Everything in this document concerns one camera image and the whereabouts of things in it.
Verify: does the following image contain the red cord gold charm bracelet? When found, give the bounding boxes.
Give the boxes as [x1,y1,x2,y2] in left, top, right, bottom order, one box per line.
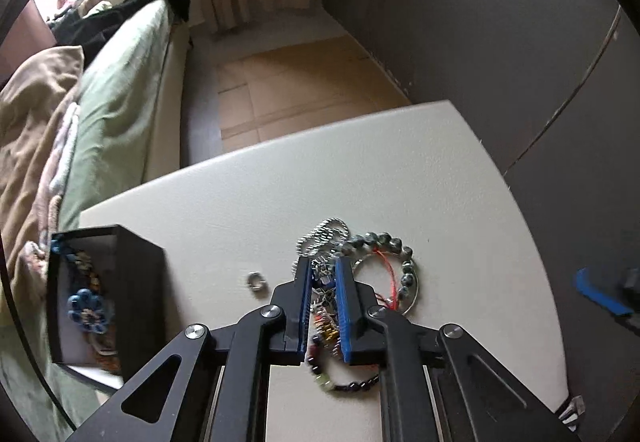
[309,246,402,358]

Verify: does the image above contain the black jewelry box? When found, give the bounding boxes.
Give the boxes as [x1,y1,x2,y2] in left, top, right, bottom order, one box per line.
[46,225,166,379]

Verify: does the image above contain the blue flower bead bracelet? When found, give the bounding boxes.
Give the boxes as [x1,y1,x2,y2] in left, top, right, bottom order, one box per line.
[49,233,114,335]

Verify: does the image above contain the silver chain necklace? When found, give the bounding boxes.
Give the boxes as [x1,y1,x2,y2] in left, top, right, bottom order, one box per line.
[293,215,353,273]

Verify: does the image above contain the green bed sheet mattress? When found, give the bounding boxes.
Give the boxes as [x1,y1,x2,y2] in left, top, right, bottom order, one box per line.
[1,0,189,441]

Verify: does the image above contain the flattened cardboard on floor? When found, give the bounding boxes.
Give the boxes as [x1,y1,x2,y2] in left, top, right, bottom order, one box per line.
[216,35,410,153]

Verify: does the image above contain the beige blanket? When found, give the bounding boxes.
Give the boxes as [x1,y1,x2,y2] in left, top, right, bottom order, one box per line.
[1,46,85,275]

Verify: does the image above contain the black clothing on bed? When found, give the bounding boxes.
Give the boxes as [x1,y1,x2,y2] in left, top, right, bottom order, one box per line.
[50,0,191,66]

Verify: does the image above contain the grey green bead bracelet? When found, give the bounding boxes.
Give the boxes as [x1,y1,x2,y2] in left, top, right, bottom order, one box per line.
[342,231,420,318]

